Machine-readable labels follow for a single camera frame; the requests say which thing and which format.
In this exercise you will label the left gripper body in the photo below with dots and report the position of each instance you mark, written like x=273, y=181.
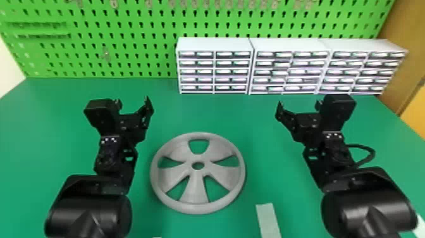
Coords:
x=133, y=128

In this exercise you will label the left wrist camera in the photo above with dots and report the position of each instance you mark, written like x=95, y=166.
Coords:
x=101, y=114

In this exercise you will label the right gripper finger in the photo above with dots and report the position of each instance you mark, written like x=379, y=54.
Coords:
x=319, y=105
x=285, y=116

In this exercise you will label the grey wheel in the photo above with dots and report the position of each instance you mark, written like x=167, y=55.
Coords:
x=186, y=156

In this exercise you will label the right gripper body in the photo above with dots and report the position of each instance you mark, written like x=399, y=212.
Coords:
x=308, y=128

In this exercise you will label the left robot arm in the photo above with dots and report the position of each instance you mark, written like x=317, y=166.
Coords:
x=89, y=209

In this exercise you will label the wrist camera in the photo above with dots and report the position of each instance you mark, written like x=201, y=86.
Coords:
x=101, y=114
x=338, y=111

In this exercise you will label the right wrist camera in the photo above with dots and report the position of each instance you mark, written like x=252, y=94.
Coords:
x=338, y=111

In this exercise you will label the white drawer cabinet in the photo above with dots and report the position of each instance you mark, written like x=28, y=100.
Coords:
x=214, y=71
x=362, y=71
x=289, y=71

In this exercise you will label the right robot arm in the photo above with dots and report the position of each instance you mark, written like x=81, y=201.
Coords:
x=365, y=206

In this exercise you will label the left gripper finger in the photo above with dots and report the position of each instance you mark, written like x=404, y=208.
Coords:
x=118, y=104
x=147, y=109

